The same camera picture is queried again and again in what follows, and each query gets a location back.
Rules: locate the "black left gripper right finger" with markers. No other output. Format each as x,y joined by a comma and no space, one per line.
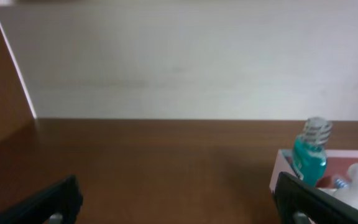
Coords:
298,202

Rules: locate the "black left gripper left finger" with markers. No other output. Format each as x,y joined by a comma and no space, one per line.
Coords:
63,198

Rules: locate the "blue white toothbrush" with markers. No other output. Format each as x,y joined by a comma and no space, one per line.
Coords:
339,182

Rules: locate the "blue mouthwash bottle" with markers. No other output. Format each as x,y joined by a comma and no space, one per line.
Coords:
308,157

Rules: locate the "pink open box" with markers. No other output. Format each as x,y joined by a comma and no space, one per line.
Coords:
338,163

